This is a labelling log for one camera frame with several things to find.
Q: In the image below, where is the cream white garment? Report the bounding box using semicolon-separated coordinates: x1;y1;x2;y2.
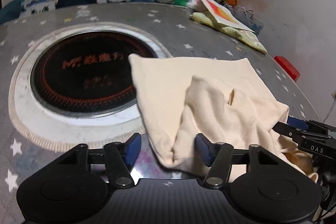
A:
129;54;318;181

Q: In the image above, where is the red box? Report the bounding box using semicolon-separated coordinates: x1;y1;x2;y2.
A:
274;56;301;82

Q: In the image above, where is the black round induction cooktop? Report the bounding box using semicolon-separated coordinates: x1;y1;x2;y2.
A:
29;30;158;118

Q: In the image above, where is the yellow green dotted cloth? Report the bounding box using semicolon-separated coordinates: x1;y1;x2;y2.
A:
190;12;268;54

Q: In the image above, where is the grey star pattern tablecloth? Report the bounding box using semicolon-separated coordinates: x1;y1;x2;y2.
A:
0;2;322;224

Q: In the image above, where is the white orange paper booklet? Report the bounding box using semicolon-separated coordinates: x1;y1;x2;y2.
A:
201;0;253;32

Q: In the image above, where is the white plastic bag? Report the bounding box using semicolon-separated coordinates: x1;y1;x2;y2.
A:
186;0;207;12

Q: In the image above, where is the green plastic object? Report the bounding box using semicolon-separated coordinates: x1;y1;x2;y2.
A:
173;0;189;7

